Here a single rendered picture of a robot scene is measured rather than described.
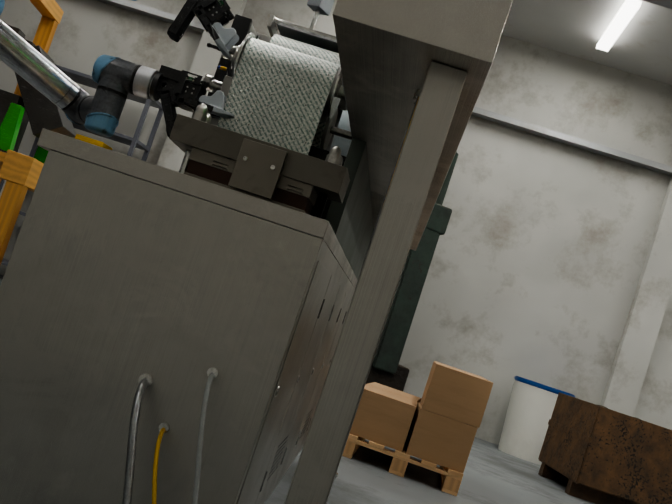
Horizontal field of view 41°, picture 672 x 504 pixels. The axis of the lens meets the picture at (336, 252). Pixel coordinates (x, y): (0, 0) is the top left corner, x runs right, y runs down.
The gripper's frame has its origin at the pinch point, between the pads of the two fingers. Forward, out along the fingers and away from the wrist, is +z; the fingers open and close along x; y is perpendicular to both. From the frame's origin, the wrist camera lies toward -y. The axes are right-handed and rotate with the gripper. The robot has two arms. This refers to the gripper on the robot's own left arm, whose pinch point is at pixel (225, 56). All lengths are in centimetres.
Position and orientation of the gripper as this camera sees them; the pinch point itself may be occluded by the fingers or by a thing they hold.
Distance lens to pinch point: 233.0
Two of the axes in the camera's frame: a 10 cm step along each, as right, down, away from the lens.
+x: 0.5, 0.9, 9.9
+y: 8.5, -5.2, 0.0
